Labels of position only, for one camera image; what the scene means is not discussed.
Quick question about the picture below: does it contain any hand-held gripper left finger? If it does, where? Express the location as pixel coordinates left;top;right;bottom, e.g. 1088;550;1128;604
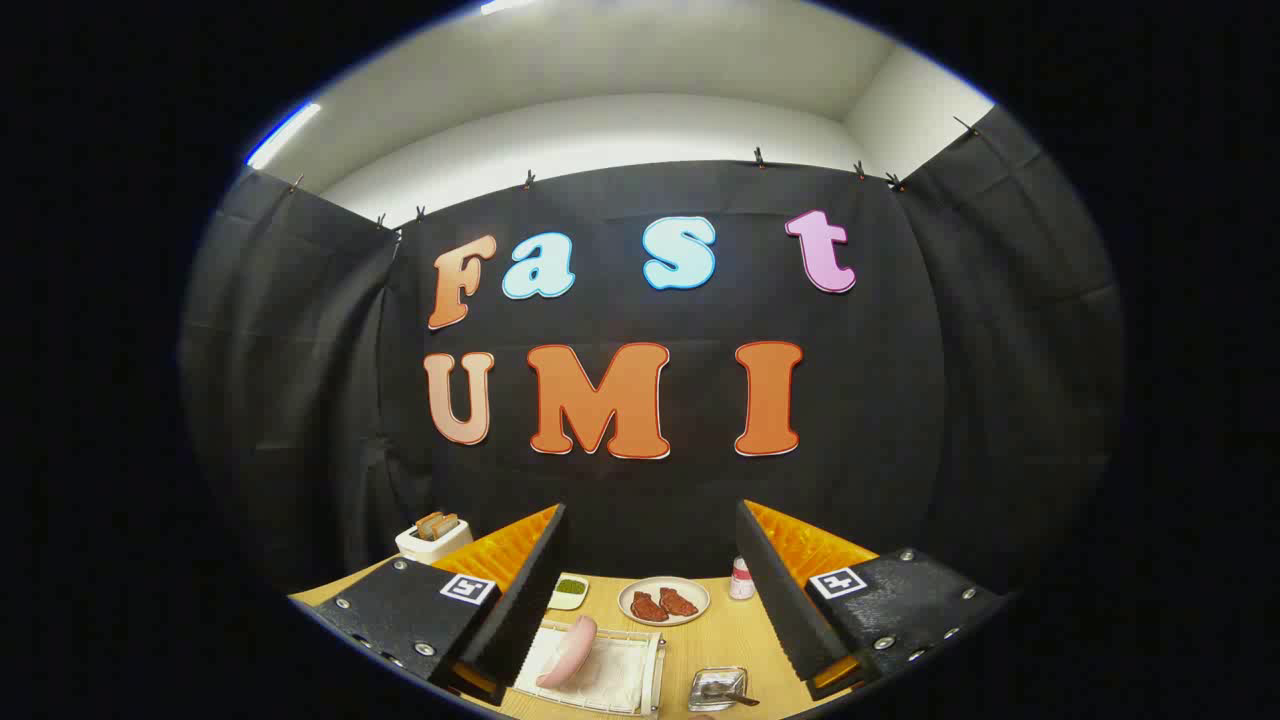
312;503;569;706

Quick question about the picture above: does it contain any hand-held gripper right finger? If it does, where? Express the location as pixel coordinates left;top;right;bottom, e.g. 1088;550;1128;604
737;499;1006;701

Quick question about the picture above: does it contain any pink plate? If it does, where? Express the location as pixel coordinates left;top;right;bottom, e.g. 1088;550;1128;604
536;615;598;689

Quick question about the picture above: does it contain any metal wire basket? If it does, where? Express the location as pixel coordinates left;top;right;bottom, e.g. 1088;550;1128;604
688;667;749;712

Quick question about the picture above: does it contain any white wire dish rack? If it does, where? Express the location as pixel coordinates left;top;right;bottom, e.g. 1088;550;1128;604
513;618;666;717

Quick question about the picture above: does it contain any beige plate with meat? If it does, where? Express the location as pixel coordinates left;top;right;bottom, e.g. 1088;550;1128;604
618;576;711;628

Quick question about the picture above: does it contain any white toaster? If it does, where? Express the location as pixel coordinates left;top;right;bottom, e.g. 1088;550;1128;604
396;525;473;564

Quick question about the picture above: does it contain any white drip tray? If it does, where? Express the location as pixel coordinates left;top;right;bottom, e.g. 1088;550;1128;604
520;628;653;712

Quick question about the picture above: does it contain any ceiling light strip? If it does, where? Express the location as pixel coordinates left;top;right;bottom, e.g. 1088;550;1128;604
245;100;323;169

